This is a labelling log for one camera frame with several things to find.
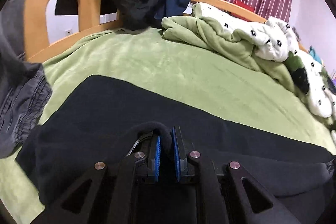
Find green fleece bed sheet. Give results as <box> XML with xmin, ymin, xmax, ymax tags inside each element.
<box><xmin>1</xmin><ymin>28</ymin><xmax>335</xmax><ymax>223</ymax></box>

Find grey pants on footboard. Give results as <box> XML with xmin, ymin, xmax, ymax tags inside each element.
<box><xmin>1</xmin><ymin>0</ymin><xmax>52</xmax><ymax>158</ymax></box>

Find navy blue garment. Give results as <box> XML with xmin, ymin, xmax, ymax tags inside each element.
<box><xmin>154</xmin><ymin>0</ymin><xmax>191</xmax><ymax>20</ymax></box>

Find green fleece blanket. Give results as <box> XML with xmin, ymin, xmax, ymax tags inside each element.
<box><xmin>161</xmin><ymin>16</ymin><xmax>298</xmax><ymax>95</ymax></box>

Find white floral quilt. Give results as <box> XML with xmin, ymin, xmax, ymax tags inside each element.
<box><xmin>193</xmin><ymin>2</ymin><xmax>335</xmax><ymax>139</ymax></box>

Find black pants with white stripe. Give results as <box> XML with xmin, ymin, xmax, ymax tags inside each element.
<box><xmin>17</xmin><ymin>76</ymin><xmax>335</xmax><ymax>223</ymax></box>

